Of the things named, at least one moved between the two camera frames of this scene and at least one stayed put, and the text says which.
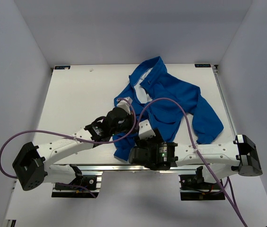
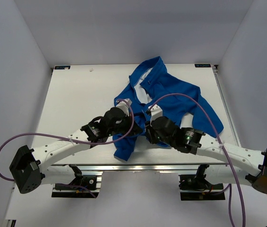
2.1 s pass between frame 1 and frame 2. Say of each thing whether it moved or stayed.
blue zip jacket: stayed
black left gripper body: stayed
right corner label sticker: stayed
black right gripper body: moved
